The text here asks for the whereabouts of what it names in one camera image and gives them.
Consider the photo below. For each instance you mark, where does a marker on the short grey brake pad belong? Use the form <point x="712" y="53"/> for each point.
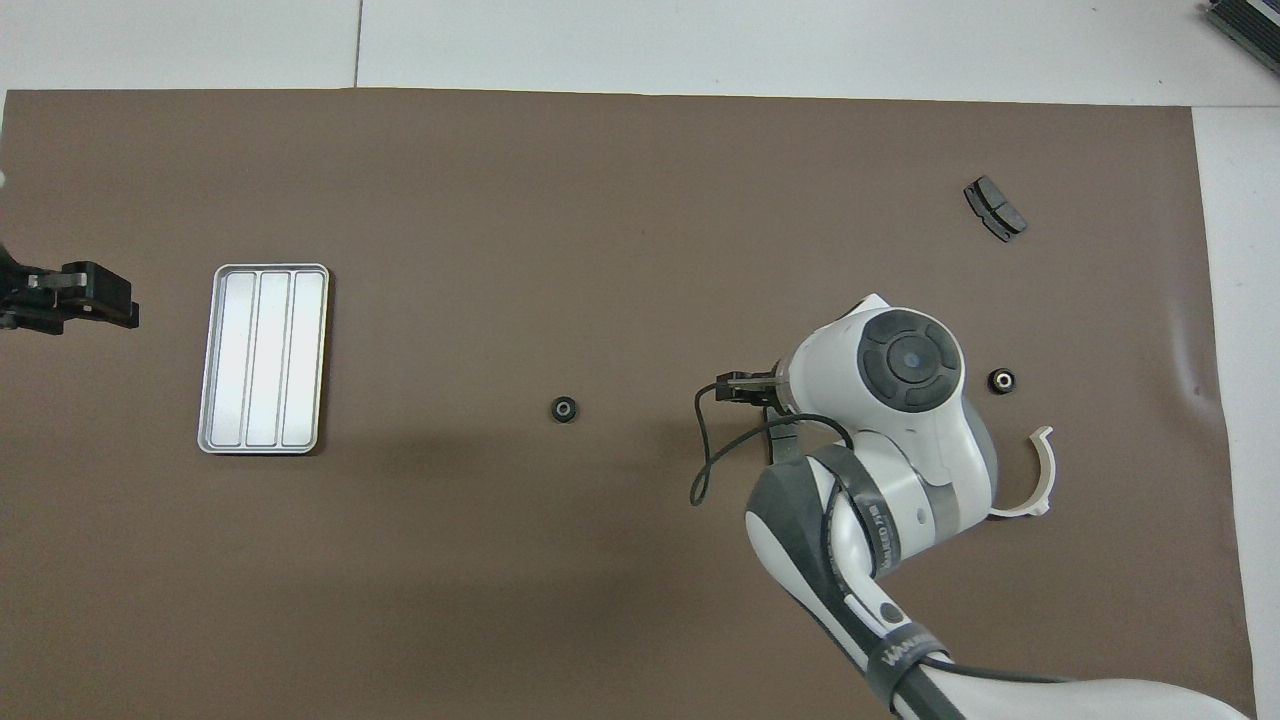
<point x="995" y="208"/>

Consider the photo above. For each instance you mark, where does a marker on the silver metal ribbed tray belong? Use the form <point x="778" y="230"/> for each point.
<point x="262" y="360"/>

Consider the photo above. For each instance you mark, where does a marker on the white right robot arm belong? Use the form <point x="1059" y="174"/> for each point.
<point x="900" y="450"/>

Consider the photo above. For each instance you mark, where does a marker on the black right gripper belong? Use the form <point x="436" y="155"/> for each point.
<point x="765" y="394"/>

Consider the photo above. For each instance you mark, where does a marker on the dark ribbed metal device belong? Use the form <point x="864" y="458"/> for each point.
<point x="1250" y="25"/>

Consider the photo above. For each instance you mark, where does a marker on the white curved plastic bracket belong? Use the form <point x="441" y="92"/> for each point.
<point x="1025" y="510"/>

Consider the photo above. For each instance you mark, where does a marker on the large black bearing gear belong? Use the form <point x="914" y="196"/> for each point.
<point x="565" y="409"/>
<point x="1002" y="380"/>

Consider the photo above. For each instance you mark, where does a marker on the brown paper table mat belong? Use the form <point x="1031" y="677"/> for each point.
<point x="600" y="200"/>

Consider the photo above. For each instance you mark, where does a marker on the long grey brake pad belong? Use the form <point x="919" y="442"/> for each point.
<point x="783" y="442"/>

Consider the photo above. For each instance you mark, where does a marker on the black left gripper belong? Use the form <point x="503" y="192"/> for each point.
<point x="30" y="300"/>

